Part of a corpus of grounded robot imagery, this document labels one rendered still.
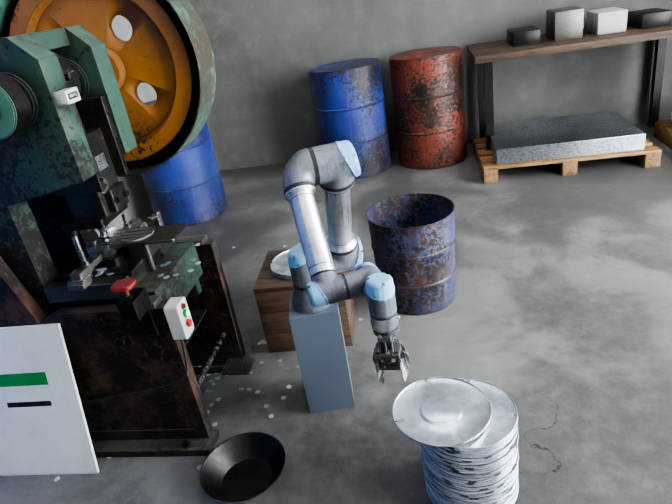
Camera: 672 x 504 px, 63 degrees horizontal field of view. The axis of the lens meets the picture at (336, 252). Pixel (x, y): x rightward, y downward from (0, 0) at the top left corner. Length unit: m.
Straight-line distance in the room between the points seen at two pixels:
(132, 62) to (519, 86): 3.61
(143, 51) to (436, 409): 1.66
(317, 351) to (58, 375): 0.93
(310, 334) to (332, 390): 0.28
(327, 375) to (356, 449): 0.29
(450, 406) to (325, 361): 0.57
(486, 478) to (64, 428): 1.50
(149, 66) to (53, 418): 1.36
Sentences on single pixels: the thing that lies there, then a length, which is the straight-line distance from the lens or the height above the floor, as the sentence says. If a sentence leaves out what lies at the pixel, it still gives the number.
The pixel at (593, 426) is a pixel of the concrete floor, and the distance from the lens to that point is 2.19.
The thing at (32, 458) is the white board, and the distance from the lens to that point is 2.50.
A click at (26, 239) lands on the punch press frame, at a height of 0.88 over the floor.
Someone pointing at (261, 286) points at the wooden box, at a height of 0.35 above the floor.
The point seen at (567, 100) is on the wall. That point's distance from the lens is 5.32.
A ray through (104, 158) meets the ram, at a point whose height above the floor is 1.07.
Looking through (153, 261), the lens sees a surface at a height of 0.69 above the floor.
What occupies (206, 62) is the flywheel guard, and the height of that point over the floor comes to 1.30.
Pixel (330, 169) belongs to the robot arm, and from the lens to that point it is 1.66.
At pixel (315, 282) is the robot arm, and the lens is 1.54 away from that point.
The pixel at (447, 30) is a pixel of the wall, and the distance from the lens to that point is 5.06.
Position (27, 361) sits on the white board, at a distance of 2.29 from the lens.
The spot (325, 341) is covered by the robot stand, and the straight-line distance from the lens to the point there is 2.05.
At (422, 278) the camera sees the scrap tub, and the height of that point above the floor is 0.21.
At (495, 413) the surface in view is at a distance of 1.75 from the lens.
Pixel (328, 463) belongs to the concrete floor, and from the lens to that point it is 2.07.
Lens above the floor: 1.51
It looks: 26 degrees down
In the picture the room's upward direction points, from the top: 10 degrees counter-clockwise
